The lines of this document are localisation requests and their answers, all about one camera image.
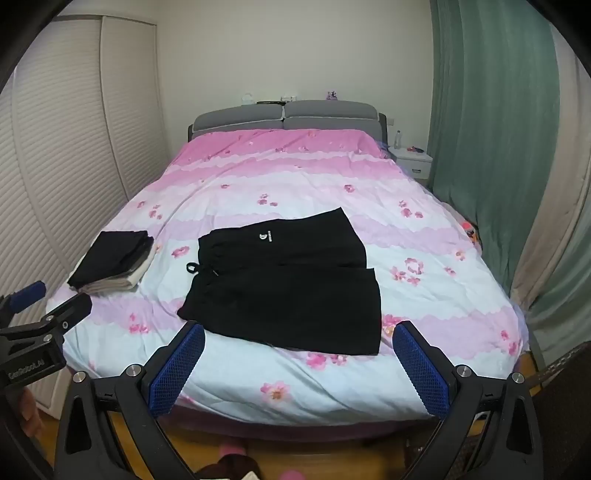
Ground bed base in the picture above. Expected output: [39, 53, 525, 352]
[171, 401, 444, 445]

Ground black pants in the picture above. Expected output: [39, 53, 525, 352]
[178, 208, 382, 356]

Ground white nightstand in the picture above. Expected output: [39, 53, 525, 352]
[387, 147, 434, 186]

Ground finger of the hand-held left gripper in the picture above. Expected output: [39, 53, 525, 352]
[41, 294, 93, 336]
[0, 281, 47, 324]

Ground white louvered wardrobe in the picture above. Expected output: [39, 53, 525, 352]
[0, 14, 170, 411]

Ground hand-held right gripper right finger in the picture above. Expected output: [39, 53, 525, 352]
[392, 322, 555, 480]

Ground green curtain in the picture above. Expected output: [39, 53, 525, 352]
[427, 0, 591, 356]

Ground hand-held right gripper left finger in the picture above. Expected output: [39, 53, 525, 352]
[51, 320, 206, 480]

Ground person's left hand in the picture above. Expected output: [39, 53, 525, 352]
[9, 387, 41, 438]

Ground folded black garment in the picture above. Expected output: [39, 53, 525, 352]
[67, 230, 154, 288]

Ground folded beige garment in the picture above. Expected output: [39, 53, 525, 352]
[76, 242, 156, 295]

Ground pink floral duvet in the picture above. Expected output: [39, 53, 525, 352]
[46, 127, 529, 428]

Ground grey padded headboard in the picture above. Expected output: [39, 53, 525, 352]
[187, 100, 389, 145]

